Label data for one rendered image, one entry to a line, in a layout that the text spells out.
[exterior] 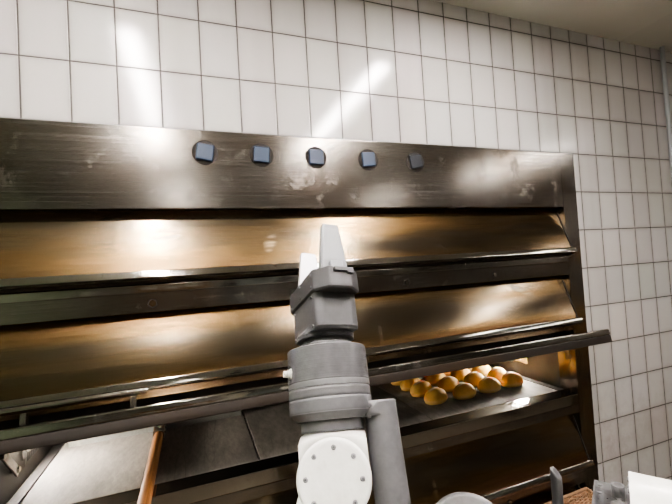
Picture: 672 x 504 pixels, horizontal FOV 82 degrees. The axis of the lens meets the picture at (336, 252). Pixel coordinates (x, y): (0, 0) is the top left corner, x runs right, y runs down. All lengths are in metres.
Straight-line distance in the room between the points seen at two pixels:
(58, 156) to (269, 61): 0.60
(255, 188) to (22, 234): 0.55
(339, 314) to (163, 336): 0.73
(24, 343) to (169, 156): 0.55
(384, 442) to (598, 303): 1.50
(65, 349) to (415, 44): 1.34
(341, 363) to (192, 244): 0.73
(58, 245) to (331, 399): 0.85
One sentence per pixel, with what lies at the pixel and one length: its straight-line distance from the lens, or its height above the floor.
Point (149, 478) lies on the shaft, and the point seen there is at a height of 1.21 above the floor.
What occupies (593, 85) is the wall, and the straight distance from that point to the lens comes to 2.00.
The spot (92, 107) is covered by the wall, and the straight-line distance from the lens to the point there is 1.16.
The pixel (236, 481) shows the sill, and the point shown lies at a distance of 1.20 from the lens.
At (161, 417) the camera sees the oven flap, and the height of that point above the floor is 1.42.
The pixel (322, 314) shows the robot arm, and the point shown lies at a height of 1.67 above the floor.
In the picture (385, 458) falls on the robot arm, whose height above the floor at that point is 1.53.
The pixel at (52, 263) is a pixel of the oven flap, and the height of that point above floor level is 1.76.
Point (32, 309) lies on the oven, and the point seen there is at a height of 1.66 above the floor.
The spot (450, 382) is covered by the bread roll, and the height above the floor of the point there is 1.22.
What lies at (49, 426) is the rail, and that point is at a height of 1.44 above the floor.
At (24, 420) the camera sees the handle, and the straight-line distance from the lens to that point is 1.06.
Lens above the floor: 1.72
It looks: 2 degrees up
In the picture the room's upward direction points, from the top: 3 degrees counter-clockwise
